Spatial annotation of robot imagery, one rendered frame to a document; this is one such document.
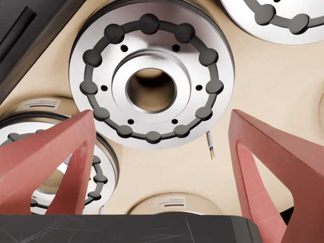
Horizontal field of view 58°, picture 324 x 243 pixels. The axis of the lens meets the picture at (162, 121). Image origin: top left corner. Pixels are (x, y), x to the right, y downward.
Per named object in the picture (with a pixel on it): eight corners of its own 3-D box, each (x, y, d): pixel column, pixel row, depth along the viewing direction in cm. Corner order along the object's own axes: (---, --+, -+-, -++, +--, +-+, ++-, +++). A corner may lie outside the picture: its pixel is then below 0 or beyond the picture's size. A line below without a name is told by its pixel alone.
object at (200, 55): (155, 166, 22) (154, 172, 22) (39, 84, 18) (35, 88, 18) (265, 82, 18) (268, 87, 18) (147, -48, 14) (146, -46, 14)
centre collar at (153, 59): (153, 132, 20) (153, 138, 19) (95, 87, 18) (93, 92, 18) (208, 86, 18) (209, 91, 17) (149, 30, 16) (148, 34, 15)
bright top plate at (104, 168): (60, 226, 27) (58, 232, 26) (-43, 162, 22) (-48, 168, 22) (143, 177, 23) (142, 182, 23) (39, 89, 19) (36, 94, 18)
